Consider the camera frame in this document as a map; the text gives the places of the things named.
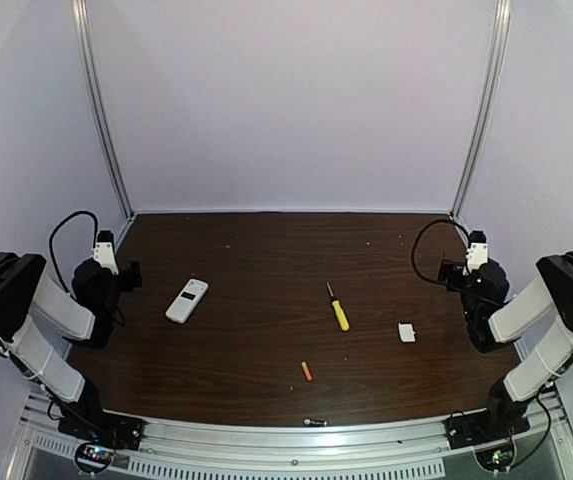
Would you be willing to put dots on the white remote control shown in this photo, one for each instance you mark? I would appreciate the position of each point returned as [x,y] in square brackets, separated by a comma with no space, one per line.
[186,301]

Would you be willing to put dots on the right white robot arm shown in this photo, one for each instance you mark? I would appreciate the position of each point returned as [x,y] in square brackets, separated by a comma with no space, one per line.
[493,321]

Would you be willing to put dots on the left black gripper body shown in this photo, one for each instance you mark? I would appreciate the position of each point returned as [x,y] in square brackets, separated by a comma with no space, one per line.
[132,275]

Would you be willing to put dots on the aluminium frame post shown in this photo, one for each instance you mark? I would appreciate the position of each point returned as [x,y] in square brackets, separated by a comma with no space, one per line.
[496,57]
[84,37]

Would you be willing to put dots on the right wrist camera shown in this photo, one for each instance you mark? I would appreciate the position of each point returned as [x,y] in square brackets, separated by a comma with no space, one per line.
[476,252]

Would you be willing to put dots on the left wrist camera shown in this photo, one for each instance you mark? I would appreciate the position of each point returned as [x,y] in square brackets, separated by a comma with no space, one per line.
[103,251]

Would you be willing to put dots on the right aluminium frame post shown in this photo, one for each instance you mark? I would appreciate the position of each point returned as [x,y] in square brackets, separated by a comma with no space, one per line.
[496,57]

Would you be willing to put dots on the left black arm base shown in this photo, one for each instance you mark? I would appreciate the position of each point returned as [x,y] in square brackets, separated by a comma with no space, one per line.
[101,440]

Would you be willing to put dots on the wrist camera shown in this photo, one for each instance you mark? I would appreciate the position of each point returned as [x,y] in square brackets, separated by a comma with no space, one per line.
[103,251]
[476,252]

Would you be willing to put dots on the white battery cover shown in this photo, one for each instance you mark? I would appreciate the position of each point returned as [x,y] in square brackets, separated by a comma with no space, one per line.
[406,333]

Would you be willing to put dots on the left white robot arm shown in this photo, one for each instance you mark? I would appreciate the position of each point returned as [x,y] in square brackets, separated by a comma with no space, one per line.
[36,314]

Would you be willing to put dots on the front aluminium table rail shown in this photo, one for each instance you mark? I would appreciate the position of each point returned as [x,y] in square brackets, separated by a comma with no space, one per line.
[416,449]

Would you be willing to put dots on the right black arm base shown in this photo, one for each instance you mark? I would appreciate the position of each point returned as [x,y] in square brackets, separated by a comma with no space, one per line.
[486,430]

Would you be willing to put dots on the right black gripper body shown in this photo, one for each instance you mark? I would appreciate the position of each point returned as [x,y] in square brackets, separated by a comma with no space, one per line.
[450,272]

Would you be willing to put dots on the yellow handled screwdriver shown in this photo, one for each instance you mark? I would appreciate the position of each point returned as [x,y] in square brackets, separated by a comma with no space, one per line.
[338,310]

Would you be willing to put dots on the left aluminium frame post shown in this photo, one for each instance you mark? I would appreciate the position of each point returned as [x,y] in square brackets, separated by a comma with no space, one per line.
[84,37]

